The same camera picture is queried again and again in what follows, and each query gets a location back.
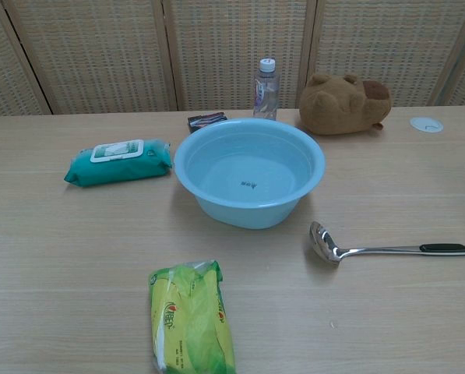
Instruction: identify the steel ladle with black handle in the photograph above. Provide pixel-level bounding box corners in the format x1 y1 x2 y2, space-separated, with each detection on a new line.
308 221 465 264

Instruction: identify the light blue plastic basin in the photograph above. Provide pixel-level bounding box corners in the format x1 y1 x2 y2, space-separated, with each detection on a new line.
173 118 327 231

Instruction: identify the clear plastic water bottle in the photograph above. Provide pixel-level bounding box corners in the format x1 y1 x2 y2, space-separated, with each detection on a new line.
252 58 281 121

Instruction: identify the small black red box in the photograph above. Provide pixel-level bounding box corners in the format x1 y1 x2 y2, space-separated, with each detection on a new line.
187 111 230 134

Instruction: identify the teal wet wipes pack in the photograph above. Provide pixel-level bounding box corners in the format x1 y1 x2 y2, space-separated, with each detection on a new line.
63 138 174 189

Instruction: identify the brown capybara plush toy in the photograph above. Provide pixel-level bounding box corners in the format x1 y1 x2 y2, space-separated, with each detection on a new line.
298 73 393 136

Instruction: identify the green yellow tissue pack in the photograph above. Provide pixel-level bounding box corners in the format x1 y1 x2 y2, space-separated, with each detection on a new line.
147 259 237 374

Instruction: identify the woven rattan folding screen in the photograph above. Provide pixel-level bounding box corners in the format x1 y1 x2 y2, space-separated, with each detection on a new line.
0 0 465 121

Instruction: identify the white round table grommet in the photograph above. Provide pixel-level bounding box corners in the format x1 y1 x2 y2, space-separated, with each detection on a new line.
409 117 445 133

